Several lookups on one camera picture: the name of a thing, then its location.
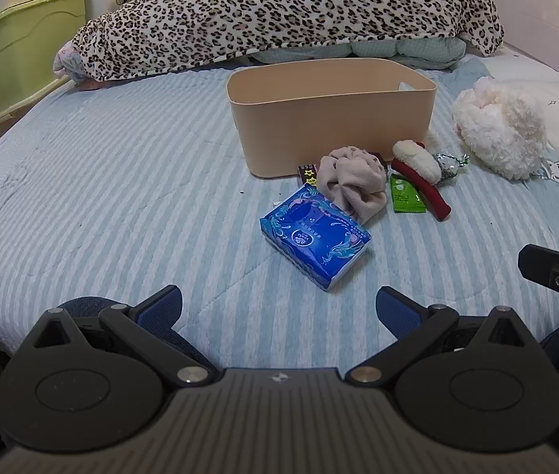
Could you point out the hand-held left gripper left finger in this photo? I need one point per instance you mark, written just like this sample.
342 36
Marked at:
160 308

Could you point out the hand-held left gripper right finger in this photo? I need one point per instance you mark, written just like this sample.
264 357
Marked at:
398 311

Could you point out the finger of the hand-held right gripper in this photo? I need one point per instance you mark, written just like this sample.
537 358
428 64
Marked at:
556 264

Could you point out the person's left jeans leg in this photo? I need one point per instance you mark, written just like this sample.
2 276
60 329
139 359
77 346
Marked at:
87 305

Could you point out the blue tissue pack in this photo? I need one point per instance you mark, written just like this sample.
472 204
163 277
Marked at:
316 237

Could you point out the green snack packet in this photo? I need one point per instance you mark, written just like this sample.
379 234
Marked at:
406 197

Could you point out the striped blue bedspread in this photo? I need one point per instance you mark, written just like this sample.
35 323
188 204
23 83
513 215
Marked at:
111 182

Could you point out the beige fabric scrunchie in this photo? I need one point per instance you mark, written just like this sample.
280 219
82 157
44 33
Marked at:
353 180

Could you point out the silver wrapped candy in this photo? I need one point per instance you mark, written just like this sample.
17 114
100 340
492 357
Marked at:
448 167

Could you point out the white fluffy plush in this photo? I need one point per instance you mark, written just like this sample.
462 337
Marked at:
499 126

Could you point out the dark star-print snack packet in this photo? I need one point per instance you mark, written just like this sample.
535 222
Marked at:
308 172

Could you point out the beige plastic storage box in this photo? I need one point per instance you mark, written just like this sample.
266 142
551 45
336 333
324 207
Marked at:
309 128

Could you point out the light blue folded quilt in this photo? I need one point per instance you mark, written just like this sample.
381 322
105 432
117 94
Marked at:
398 49

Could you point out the floral cloth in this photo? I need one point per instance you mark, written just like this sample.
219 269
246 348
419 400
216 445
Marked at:
67 61

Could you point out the green plastic storage bin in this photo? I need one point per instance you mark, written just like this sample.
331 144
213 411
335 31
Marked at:
22 54

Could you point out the leopard print blanket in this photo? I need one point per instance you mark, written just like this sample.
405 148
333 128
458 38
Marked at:
279 10

